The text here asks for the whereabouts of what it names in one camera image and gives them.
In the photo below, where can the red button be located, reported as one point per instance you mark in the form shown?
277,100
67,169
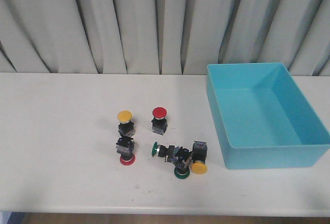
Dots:
125,147
159,122

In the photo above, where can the yellow button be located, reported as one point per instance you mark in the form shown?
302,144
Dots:
199,154
126,126

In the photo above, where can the light blue plastic box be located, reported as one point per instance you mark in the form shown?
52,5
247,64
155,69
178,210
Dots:
262,118

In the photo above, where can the green button lying sideways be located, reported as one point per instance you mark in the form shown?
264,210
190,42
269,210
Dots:
162,151

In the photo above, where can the green button upside down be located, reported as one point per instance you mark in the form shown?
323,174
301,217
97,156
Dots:
181,158

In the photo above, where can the red button upside down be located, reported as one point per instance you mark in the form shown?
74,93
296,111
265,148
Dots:
125,147

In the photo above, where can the grey pleated curtain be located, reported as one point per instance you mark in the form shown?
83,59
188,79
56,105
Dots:
162,36

